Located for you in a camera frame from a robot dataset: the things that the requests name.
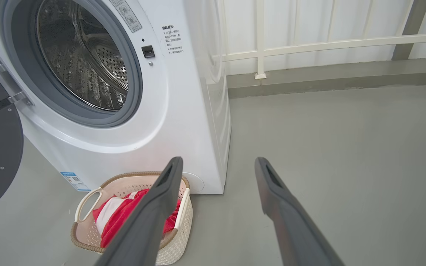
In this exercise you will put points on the black door latch socket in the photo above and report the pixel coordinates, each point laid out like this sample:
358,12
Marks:
148,51

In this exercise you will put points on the cream laundry basket brown rim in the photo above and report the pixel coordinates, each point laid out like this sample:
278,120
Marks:
87,236

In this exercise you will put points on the grey pillar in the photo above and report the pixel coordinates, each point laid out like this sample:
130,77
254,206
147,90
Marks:
411,29

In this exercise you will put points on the steel washer drum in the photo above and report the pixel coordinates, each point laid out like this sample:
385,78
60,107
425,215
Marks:
83,59

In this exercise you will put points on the metal door hinge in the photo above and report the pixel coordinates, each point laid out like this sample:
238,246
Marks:
7,81

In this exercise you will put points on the red and white garment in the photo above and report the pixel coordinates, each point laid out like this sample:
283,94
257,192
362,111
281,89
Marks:
120,218

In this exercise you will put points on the blue energy label sticker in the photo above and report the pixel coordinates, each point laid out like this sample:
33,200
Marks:
74,181

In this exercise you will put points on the round white filter cover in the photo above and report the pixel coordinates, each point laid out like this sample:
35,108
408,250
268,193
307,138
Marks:
196,183

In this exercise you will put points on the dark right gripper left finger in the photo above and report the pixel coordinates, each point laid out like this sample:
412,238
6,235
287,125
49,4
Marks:
146,229

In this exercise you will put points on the white metal railing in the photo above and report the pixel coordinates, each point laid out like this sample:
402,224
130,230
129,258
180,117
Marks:
260,37

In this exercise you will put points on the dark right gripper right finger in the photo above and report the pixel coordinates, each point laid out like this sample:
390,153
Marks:
294,229

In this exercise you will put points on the white front-load washing machine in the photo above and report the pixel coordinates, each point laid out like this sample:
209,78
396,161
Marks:
176,111

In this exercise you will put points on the grey warning label sticker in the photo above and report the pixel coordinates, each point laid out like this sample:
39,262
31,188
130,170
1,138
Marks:
127,14

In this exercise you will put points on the grey rubber door gasket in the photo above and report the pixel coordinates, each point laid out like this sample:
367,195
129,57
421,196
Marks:
133,96

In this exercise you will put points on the printed text notice sticker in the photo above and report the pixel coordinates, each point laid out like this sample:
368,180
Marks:
173,40

